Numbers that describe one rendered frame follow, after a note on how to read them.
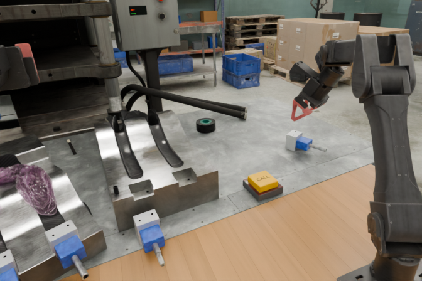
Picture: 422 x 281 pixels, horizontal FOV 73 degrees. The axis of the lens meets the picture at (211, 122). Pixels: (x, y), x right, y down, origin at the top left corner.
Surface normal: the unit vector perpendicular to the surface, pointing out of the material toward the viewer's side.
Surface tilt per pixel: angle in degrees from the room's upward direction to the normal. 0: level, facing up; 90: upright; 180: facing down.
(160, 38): 90
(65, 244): 0
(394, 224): 54
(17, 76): 89
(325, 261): 0
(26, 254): 0
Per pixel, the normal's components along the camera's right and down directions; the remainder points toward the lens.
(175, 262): -0.04, -0.91
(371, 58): -0.07, -0.21
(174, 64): 0.33, 0.42
